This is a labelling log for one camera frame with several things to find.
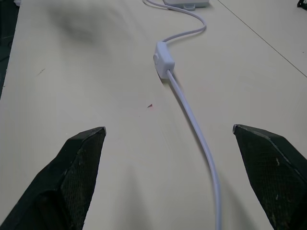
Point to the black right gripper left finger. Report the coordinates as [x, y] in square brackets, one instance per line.
[62, 182]

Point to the black object at table corner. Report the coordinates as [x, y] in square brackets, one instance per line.
[302, 3]

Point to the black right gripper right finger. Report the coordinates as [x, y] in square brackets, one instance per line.
[271, 172]

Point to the white inline cord switch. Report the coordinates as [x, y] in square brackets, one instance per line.
[163, 62]

